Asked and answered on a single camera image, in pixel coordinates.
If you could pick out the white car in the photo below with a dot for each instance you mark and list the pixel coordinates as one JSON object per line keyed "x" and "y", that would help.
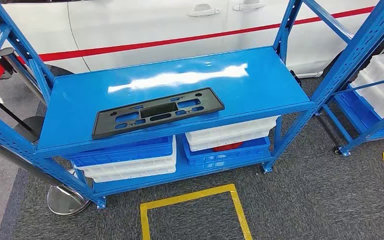
{"x": 145, "y": 26}

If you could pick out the black plastic panel part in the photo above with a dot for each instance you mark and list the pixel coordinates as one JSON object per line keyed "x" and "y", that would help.
{"x": 213, "y": 99}

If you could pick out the red item in crate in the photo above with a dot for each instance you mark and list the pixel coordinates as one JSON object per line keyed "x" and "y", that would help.
{"x": 228, "y": 146}

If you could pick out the black stanchion post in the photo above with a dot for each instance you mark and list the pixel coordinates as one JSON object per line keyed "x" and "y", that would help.
{"x": 6, "y": 53}
{"x": 29, "y": 129}

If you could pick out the long red barrier belt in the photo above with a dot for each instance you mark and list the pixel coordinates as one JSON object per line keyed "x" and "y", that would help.
{"x": 178, "y": 40}

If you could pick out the blue metal shelf rack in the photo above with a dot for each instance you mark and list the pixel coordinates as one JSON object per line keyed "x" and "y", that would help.
{"x": 371, "y": 132}
{"x": 178, "y": 66}

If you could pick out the blue plastic crate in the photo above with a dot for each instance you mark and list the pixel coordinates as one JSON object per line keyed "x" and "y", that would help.
{"x": 122, "y": 152}
{"x": 357, "y": 111}
{"x": 225, "y": 157}

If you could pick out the stanchion with chrome base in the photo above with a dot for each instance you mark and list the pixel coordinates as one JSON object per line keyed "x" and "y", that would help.
{"x": 66, "y": 202}

